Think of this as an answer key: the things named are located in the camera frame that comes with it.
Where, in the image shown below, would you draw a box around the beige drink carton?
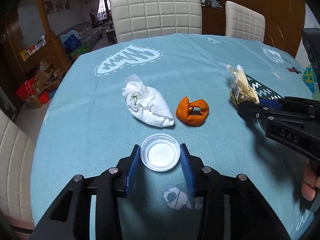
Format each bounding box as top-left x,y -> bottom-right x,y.
226,64 -> 260,108

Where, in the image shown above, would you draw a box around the white round plastic lid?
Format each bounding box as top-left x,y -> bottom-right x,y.
140,133 -> 181,172

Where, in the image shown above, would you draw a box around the person's right hand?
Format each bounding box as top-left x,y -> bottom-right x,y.
301,157 -> 319,201

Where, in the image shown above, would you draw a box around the teal knitted tissue box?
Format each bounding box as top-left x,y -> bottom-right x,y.
302,64 -> 318,94

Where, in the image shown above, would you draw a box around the orange peel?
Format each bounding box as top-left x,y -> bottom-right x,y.
176,96 -> 209,126

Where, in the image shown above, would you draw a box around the teal printed tablecloth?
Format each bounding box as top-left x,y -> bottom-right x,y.
31,34 -> 314,239

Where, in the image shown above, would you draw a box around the cream chair far right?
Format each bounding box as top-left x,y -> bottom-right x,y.
225,1 -> 266,43

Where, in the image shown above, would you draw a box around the cream chair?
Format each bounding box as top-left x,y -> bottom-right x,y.
1,112 -> 35,229
111,0 -> 202,43
225,1 -> 266,43

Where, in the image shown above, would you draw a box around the cream chair left side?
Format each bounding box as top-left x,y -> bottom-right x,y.
1,112 -> 35,229

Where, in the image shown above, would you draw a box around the wooden door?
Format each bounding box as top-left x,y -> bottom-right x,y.
221,0 -> 305,57

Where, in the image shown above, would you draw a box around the wooden partition cabinet right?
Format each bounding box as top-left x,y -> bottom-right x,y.
202,1 -> 226,36

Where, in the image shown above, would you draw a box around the wooden partition cabinet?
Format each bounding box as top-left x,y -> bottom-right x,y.
202,1 -> 226,36
4,0 -> 72,81

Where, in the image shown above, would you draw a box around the white crumpled tissue bag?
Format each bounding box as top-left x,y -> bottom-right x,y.
122,74 -> 174,128

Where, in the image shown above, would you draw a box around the pile of cardboard boxes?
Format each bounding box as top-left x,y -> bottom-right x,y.
16,61 -> 65,109

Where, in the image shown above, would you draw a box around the cream chair far middle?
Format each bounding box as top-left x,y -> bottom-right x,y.
111,0 -> 202,43

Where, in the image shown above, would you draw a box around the colourful shopping bag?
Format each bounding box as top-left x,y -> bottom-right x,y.
70,43 -> 90,60

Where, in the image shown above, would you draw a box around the wooden partition cabinet left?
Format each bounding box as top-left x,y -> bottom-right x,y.
4,0 -> 72,81

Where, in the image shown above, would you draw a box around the grey sofa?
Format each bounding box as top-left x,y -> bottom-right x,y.
59,22 -> 103,51

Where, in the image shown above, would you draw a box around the keys with red strap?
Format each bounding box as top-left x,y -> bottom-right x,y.
287,67 -> 302,74

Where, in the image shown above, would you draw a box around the black camera mount right edge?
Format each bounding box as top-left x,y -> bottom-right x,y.
302,28 -> 320,85

